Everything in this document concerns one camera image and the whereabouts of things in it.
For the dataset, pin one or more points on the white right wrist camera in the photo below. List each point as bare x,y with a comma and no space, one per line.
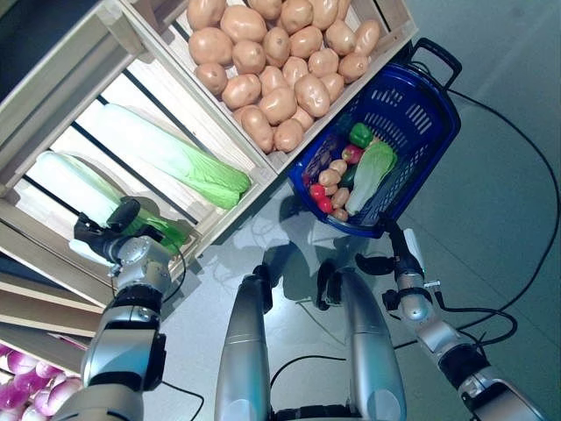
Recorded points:
414,250

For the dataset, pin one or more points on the silver robot leg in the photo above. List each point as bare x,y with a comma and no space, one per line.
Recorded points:
372,351
243,351

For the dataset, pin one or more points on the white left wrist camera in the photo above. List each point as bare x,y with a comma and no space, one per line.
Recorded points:
85,252

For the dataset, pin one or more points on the red apple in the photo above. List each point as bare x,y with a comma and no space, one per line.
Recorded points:
352,154

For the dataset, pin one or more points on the dark green vegetable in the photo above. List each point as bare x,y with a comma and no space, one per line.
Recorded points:
349,177

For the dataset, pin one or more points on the silver left robot leg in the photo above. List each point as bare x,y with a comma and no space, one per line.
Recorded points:
243,351

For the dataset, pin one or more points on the green bell pepper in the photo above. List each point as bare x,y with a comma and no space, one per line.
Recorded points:
361,135

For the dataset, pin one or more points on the silver right robot leg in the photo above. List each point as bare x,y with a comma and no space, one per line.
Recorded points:
372,351

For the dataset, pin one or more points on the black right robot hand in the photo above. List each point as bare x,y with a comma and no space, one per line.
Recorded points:
377,265

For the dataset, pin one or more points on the small napa cabbage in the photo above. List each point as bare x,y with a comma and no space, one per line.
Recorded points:
370,175

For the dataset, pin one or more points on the long napa cabbage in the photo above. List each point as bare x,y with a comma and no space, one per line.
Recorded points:
175,162
74,184

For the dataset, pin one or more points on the wooden display shelf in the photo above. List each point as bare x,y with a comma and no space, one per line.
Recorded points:
52,302

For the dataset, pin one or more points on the small brown potato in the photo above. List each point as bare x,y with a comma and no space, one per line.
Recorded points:
328,176
340,214
340,198
330,189
338,166

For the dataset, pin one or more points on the purple onion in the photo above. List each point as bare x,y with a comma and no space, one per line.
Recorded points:
44,401
66,387
22,363
47,370
3,350
11,394

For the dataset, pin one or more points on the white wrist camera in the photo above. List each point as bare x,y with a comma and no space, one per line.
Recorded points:
414,250
85,252

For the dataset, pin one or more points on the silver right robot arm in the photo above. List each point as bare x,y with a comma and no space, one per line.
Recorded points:
438,333

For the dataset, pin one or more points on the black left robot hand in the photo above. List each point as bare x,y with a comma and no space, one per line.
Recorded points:
101,237

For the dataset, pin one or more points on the red tomato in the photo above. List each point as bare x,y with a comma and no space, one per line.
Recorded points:
317,191
324,205

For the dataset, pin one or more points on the blue plastic shopping basket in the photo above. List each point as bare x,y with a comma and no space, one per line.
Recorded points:
445,127

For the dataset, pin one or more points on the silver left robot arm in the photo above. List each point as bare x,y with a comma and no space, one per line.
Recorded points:
127,342

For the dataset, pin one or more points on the dark robot waist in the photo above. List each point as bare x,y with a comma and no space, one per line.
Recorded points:
307,414

